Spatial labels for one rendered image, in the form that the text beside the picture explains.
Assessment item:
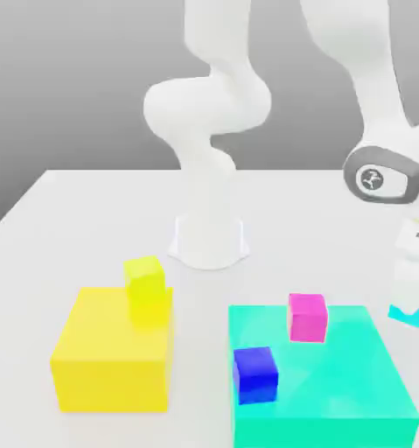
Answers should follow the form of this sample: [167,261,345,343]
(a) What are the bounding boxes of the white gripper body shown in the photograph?
[393,217,419,264]

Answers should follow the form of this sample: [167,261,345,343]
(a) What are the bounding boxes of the small pink cube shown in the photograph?
[288,292,330,344]

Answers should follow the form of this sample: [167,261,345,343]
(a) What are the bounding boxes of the small blue cube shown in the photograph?
[233,346,279,406]

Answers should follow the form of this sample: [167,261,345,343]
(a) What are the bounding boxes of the small yellow cube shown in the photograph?
[122,255,169,326]

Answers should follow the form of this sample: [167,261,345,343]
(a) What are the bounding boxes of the large turquoise box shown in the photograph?
[227,304,419,448]

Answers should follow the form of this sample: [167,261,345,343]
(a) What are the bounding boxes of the large yellow box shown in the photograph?
[50,285,176,414]

